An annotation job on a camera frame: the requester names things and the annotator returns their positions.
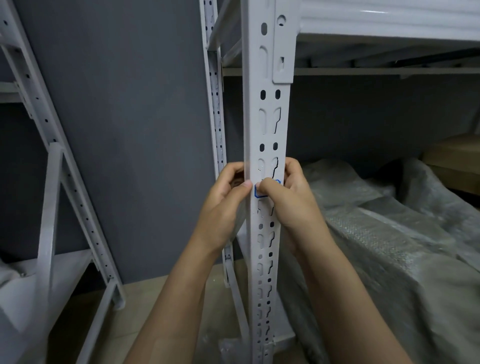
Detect person's grey clothing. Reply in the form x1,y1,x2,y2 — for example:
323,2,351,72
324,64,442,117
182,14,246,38
279,157,480,364

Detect white-grey cloth bundle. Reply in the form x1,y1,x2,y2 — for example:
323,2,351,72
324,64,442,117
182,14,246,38
0,258,25,288

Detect plain brown cardboard box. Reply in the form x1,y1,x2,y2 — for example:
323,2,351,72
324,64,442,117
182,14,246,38
419,133,480,196

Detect white metal shelving rack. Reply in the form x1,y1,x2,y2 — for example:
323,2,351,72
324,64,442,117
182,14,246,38
208,0,480,80

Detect clear plastic wrap piece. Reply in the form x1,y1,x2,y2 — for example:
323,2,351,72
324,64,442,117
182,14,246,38
198,326,256,364

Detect person's right forearm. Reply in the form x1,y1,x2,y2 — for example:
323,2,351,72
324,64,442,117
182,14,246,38
298,232,413,364

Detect person's left forearm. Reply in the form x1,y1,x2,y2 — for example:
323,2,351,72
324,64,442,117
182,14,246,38
123,239,222,364

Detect white perforated shelf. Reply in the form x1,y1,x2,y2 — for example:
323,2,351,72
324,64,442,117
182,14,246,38
239,0,301,364

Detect person's left hand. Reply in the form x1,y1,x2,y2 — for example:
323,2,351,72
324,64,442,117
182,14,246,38
194,161,253,256

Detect blue-bordered white label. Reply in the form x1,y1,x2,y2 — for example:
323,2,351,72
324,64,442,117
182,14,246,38
254,179,282,199

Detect person's right hand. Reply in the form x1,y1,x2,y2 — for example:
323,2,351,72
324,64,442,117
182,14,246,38
258,157,331,260

